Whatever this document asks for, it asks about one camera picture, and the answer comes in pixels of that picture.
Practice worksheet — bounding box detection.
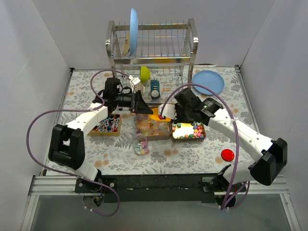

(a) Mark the yellow plastic scoop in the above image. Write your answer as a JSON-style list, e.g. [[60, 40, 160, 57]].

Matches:
[[149, 107, 161, 121]]

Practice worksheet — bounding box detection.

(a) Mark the star candy tin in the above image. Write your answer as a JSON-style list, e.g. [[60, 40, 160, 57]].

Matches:
[[171, 122, 206, 143]]

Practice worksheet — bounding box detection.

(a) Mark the popsicle candy tin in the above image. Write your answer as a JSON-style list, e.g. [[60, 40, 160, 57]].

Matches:
[[136, 106, 172, 141]]

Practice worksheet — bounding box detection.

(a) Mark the clear glass jar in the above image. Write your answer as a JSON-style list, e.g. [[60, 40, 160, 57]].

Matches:
[[134, 133, 149, 155]]

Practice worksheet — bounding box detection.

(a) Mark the steel dish rack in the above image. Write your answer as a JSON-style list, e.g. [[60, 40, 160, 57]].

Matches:
[[105, 18, 199, 101]]

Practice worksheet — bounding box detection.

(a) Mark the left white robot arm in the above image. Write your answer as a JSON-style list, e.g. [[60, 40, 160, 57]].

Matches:
[[48, 77, 153, 193]]

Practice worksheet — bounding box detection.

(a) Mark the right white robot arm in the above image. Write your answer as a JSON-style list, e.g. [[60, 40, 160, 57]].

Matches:
[[175, 88, 288, 191]]

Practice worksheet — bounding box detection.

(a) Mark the patterned bowl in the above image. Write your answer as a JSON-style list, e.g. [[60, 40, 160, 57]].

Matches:
[[136, 83, 145, 95]]

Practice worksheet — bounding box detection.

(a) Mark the teal white mug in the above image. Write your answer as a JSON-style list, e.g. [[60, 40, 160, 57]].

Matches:
[[150, 79, 161, 100]]

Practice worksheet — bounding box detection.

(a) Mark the yellow-green bowl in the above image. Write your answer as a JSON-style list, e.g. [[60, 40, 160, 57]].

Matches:
[[140, 65, 151, 84]]

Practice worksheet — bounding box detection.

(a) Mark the small blue plate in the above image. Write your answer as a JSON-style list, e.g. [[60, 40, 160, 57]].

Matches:
[[192, 70, 225, 94]]

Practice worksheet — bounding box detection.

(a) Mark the beige plate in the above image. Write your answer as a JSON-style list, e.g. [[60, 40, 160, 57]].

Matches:
[[122, 32, 130, 56]]

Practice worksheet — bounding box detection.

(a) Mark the red jar lid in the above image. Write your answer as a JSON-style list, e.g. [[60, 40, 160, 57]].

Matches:
[[221, 149, 235, 162]]

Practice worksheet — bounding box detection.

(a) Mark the large blue plate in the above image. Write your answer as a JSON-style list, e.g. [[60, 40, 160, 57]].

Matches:
[[129, 8, 139, 56]]

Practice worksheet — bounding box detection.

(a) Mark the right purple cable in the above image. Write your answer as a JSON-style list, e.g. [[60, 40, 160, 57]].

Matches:
[[159, 83, 250, 210]]

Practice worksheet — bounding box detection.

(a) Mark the purple cable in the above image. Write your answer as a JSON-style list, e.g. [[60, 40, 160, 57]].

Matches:
[[159, 83, 250, 210], [26, 69, 132, 217]]

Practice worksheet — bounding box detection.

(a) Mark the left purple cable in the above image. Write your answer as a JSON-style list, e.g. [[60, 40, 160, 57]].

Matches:
[[26, 69, 132, 217]]

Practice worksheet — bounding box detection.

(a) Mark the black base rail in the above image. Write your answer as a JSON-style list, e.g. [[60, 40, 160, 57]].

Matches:
[[74, 174, 247, 205]]

